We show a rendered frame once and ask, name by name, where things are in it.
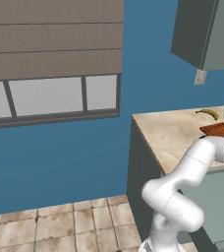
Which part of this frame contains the white wall socket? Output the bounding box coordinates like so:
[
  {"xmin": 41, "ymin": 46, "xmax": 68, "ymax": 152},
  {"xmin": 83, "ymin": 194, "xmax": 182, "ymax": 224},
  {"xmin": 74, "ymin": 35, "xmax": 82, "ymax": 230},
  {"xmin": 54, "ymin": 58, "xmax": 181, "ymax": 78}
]
[{"xmin": 194, "ymin": 68, "xmax": 207, "ymax": 86}]

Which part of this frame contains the grey base cabinet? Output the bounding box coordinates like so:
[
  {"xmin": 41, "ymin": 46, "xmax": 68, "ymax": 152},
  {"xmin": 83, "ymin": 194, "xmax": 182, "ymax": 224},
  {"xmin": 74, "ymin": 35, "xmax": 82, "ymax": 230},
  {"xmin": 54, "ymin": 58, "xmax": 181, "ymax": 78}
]
[{"xmin": 126, "ymin": 116, "xmax": 224, "ymax": 252}]

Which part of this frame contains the yellow banana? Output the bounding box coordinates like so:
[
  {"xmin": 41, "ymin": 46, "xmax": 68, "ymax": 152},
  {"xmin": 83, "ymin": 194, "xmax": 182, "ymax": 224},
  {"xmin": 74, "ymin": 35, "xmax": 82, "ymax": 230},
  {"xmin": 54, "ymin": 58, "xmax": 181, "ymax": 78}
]
[{"xmin": 195, "ymin": 108, "xmax": 220, "ymax": 121}]

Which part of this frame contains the grey wall cupboard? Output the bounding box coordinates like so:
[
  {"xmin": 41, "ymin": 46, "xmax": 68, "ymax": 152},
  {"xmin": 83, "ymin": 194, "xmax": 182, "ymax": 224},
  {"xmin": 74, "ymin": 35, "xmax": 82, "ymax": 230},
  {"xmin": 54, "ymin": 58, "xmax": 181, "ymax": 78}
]
[{"xmin": 170, "ymin": 0, "xmax": 224, "ymax": 72}]

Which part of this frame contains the grey framed window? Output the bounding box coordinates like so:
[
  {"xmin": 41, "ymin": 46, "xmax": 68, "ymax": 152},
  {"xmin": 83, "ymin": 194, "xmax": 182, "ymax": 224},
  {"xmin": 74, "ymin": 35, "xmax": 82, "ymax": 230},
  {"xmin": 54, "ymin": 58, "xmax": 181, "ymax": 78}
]
[{"xmin": 0, "ymin": 73, "xmax": 122, "ymax": 130}]

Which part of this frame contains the brown wooden cutting board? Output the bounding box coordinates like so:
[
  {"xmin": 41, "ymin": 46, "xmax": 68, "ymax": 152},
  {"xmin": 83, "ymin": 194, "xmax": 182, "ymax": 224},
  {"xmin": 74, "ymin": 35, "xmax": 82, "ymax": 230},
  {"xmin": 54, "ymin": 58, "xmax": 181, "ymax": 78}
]
[{"xmin": 198, "ymin": 122, "xmax": 224, "ymax": 138}]

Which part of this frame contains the beige window blind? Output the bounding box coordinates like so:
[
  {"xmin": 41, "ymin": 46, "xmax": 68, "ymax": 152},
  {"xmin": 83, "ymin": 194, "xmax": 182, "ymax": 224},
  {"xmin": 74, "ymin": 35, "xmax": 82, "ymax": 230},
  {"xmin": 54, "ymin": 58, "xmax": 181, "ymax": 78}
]
[{"xmin": 0, "ymin": 0, "xmax": 125, "ymax": 83}]

